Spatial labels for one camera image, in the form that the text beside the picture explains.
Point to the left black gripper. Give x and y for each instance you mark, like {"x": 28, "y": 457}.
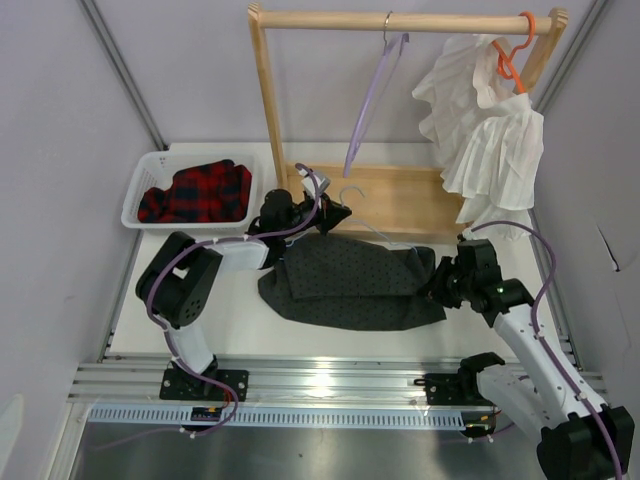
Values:
{"x": 329, "y": 213}

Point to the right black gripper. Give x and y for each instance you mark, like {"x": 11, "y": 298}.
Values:
{"x": 435, "y": 284}

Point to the light blue wire hanger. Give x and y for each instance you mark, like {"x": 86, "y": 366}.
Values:
{"x": 367, "y": 227}

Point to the dark grey dotted skirt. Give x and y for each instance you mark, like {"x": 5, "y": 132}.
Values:
{"x": 339, "y": 282}

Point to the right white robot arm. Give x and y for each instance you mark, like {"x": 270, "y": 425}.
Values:
{"x": 576, "y": 433}

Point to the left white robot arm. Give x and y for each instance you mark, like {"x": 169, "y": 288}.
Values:
{"x": 177, "y": 283}

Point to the purple plastic hanger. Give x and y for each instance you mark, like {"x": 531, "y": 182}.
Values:
{"x": 392, "y": 52}

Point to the wooden clothes rack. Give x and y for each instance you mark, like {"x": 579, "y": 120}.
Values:
{"x": 406, "y": 202}

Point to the red plaid garment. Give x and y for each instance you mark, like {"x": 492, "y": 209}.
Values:
{"x": 218, "y": 192}

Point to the white ruffled garment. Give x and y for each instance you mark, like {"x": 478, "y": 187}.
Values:
{"x": 488, "y": 140}

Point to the white plastic basket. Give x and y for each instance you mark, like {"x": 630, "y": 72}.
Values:
{"x": 156, "y": 169}

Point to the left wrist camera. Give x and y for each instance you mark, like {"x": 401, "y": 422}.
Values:
{"x": 314, "y": 183}

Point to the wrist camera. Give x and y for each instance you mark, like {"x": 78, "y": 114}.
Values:
{"x": 469, "y": 237}
{"x": 314, "y": 183}

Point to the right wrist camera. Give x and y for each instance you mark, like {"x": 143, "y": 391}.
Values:
{"x": 469, "y": 237}

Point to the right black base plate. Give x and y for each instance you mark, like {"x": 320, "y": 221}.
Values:
{"x": 450, "y": 389}

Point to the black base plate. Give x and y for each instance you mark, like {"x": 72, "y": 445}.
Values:
{"x": 450, "y": 389}
{"x": 177, "y": 385}

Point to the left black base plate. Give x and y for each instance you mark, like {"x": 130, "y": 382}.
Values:
{"x": 177, "y": 385}

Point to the aluminium mounting rail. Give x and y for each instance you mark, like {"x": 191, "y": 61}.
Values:
{"x": 315, "y": 382}

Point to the white slotted cable duct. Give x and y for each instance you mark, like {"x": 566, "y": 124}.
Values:
{"x": 183, "y": 416}

